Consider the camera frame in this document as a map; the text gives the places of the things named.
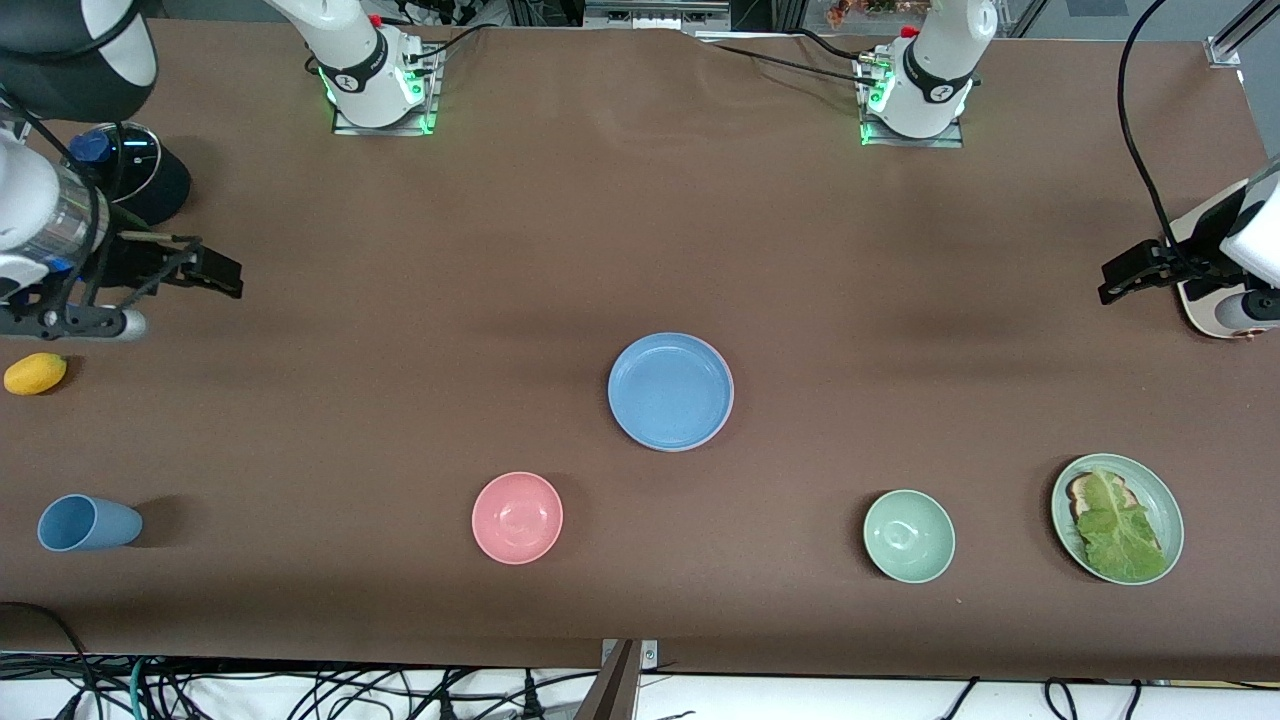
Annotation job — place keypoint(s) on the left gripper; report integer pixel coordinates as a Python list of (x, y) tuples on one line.
[(1163, 259)]

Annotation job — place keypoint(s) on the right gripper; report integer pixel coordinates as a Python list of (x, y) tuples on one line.
[(128, 264)]

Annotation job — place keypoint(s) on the blue plate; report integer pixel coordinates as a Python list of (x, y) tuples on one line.
[(668, 392)]

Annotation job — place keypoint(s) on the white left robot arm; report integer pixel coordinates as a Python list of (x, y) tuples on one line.
[(935, 70)]

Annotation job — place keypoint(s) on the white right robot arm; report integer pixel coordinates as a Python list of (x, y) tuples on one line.
[(360, 70)]

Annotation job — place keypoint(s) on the beige cutting board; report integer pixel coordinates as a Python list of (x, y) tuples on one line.
[(1195, 300)]

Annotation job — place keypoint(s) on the black pot with glass lid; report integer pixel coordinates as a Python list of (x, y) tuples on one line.
[(160, 185)]

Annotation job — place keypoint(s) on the yellow lemon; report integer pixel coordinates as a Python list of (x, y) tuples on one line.
[(35, 374)]

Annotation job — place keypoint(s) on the toasted bread slice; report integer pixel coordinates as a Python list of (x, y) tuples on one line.
[(1078, 490)]

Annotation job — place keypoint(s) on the green plate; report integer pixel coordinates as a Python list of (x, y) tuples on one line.
[(1165, 500)]

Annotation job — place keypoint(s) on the green lettuce leaf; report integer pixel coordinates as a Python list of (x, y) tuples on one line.
[(1120, 530)]

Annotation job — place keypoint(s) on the blue cup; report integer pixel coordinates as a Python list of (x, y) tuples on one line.
[(90, 523)]

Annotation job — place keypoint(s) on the small green bowl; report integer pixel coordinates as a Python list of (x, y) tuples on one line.
[(909, 536)]

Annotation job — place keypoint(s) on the small pink bowl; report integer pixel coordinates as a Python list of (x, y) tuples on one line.
[(517, 518)]

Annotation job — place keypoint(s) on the brown table cover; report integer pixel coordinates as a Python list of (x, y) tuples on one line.
[(640, 250)]

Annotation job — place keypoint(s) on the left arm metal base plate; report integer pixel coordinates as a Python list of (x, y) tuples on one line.
[(940, 143)]

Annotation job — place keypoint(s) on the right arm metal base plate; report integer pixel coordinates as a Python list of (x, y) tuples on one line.
[(400, 130)]

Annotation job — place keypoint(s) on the aluminium frame profile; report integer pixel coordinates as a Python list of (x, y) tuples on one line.
[(1235, 30)]

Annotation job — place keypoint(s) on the silver metal frame beam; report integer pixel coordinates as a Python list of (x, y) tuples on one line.
[(655, 15)]

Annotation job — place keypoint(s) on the dark camera mount pole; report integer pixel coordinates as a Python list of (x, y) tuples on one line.
[(615, 690)]

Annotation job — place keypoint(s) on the silver table bracket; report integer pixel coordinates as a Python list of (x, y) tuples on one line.
[(650, 655)]

